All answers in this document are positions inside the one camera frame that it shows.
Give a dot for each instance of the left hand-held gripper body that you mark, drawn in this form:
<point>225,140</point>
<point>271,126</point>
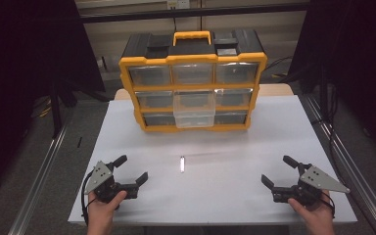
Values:
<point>99,174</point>

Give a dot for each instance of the person's right hand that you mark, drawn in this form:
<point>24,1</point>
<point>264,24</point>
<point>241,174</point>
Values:
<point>318,213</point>

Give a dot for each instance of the black horizontal bar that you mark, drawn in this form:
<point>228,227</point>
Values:
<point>189,13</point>

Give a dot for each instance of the white table cover sheet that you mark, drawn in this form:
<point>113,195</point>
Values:
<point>225,147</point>

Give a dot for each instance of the set of clear closed drawers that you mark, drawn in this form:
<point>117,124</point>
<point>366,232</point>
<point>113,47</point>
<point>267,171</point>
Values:
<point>150,75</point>

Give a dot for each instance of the yellow and black organizer cabinet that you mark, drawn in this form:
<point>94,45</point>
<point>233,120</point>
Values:
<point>189,49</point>

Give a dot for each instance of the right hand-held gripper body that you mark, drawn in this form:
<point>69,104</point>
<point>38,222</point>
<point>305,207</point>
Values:
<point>319,181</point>

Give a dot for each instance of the black curtain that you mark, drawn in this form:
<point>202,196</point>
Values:
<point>23,65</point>
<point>359,58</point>

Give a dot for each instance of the small black floor piece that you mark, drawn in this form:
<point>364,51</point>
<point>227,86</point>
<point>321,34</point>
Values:
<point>80,142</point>

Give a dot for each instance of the aluminium frame rail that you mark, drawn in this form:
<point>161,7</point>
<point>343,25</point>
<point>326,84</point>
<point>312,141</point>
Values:
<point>36,182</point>
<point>346,163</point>

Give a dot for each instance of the small white cylinder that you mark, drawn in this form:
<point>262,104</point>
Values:
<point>182,164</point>

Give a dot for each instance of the white wall outlet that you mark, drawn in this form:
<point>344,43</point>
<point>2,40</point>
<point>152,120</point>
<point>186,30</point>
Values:
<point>178,4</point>

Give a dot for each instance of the clear plastic drawer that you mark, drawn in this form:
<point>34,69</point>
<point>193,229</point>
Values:
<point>194,114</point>

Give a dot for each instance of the person's left hand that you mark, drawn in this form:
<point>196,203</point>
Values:
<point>101,212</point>

